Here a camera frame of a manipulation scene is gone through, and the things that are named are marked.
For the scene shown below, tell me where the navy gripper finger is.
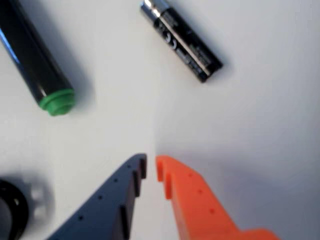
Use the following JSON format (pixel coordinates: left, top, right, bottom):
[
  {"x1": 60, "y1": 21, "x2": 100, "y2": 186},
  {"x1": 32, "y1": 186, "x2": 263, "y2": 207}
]
[{"x1": 46, "y1": 153, "x2": 148, "y2": 240}]

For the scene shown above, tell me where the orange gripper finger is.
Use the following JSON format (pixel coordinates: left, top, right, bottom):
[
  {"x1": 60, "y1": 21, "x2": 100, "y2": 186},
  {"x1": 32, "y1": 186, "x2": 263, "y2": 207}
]
[{"x1": 155, "y1": 154, "x2": 281, "y2": 240}]

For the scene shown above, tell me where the black bike light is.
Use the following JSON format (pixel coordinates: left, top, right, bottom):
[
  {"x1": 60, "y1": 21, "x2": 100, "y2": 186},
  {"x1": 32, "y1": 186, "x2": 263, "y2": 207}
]
[{"x1": 0, "y1": 171, "x2": 52, "y2": 240}]

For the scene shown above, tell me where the black AA battery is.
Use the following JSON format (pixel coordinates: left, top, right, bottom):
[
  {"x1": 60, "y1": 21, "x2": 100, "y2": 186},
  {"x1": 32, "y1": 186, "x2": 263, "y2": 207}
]
[{"x1": 139, "y1": 0, "x2": 224, "y2": 84}]

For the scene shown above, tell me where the black marker green cap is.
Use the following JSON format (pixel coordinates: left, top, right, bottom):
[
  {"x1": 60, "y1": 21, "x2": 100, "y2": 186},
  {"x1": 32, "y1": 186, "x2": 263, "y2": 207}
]
[{"x1": 0, "y1": 0, "x2": 76, "y2": 117}]

